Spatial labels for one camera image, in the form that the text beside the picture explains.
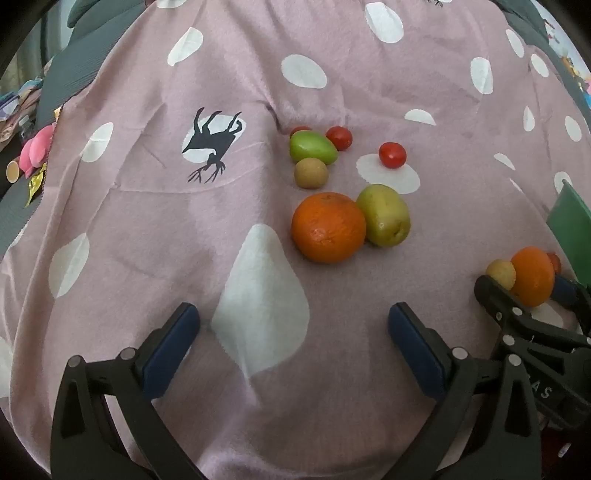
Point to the small green mango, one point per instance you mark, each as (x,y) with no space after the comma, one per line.
(311,146)

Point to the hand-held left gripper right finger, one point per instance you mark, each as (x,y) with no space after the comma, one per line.
(415,350)

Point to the paper cup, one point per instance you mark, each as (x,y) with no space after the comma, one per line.
(13,171)

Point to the large orange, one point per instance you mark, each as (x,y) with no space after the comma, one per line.
(328,228)

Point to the yellow wrapper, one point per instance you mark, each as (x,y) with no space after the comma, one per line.
(36,182)

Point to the colourful printed cloth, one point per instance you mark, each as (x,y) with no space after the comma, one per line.
(21,110)

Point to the small orange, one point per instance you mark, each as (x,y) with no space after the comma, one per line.
(533,277)

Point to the green plastic bowl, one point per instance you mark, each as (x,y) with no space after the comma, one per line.
(570,226)

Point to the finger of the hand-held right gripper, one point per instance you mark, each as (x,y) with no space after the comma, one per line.
(491,295)
(565,288)

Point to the colourful plush toy pile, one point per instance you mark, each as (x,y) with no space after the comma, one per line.
(579,74)

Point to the small yellow round fruit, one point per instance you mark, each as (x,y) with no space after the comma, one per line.
(501,273)

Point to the small brown round fruit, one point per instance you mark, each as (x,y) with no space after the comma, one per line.
(310,173)

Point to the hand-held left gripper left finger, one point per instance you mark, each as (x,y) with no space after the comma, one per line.
(171,350)

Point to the pink polka-dot blanket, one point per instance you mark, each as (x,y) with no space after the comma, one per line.
(138,254)

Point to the red cherry tomato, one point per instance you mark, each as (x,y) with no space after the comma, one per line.
(339,137)
(299,130)
(392,154)
(555,263)

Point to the pink plush toy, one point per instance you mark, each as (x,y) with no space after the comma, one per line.
(37,145)

